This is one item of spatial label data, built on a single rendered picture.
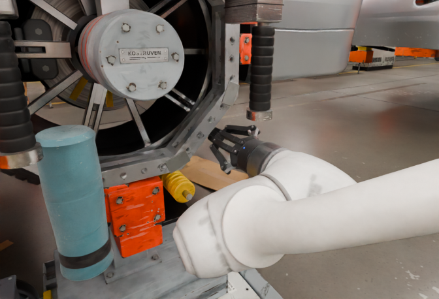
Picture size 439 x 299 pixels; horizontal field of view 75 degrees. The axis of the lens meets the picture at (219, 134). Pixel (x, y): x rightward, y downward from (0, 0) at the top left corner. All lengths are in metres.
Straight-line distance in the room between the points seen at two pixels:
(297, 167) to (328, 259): 0.93
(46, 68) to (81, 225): 0.38
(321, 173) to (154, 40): 0.32
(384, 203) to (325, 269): 1.06
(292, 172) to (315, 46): 0.66
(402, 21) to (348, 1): 1.65
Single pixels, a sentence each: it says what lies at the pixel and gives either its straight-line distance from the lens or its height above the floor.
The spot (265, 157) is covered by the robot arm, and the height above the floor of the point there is 0.67.
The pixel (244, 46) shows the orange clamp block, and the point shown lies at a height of 0.86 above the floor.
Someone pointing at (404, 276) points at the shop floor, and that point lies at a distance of 1.43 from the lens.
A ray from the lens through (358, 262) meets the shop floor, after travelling 1.41.
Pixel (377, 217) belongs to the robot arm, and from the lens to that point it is 0.29.
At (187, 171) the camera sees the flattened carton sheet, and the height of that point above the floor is 0.01.
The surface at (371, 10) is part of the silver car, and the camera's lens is 2.92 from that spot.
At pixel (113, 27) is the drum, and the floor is 0.89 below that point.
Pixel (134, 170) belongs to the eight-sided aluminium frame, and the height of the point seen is 0.61.
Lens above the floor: 0.88
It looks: 19 degrees down
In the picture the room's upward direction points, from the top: straight up
